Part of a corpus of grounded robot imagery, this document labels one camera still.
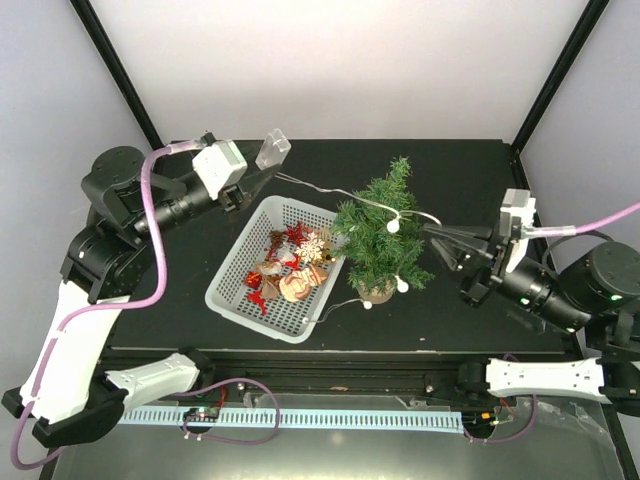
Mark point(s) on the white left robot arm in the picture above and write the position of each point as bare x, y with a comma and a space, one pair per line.
117, 263

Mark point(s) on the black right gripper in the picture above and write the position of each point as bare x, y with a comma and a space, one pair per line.
480, 269

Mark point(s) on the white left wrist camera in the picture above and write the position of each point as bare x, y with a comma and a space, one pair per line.
219, 166

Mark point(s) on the white slotted cable duct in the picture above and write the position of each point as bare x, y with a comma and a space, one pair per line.
290, 418

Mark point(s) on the white perforated plastic basket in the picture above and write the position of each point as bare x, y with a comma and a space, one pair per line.
291, 322

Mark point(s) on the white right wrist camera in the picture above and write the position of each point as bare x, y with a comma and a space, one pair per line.
516, 215

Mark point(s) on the brown pine cone ornament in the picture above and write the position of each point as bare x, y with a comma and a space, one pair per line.
277, 238

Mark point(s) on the white snowflake ornament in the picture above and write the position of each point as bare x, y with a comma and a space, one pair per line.
311, 250

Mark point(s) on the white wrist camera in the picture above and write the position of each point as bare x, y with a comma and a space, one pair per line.
219, 166
516, 215

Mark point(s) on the wooden santa ornament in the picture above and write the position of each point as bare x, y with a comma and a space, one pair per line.
297, 285

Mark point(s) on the small green christmas tree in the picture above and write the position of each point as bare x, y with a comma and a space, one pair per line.
382, 235

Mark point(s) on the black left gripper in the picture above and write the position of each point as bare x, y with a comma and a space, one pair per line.
236, 194

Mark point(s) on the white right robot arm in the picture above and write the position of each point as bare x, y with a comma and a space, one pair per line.
592, 306

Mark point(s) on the red star ornament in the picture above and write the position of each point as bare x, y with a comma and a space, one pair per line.
297, 234

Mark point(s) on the red reindeer ornament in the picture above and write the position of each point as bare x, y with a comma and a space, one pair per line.
256, 298

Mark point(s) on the red gift box ornament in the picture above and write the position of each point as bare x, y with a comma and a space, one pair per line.
253, 280

